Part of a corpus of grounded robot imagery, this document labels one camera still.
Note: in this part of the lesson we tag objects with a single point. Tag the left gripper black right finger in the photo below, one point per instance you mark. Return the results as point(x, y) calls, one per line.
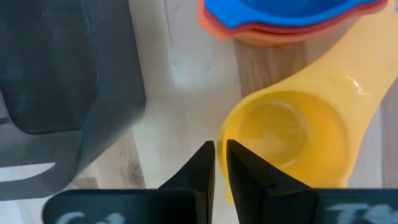
point(248, 180)

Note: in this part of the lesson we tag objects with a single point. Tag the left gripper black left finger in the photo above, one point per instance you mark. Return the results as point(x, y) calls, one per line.
point(202, 168)

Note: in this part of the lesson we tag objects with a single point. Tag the yellow measuring cup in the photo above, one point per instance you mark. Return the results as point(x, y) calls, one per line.
point(326, 109)

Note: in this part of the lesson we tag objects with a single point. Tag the orange measuring cup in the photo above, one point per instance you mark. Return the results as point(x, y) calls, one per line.
point(264, 40)

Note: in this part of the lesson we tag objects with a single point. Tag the blue measuring cup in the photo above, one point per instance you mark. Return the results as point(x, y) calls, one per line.
point(248, 14)

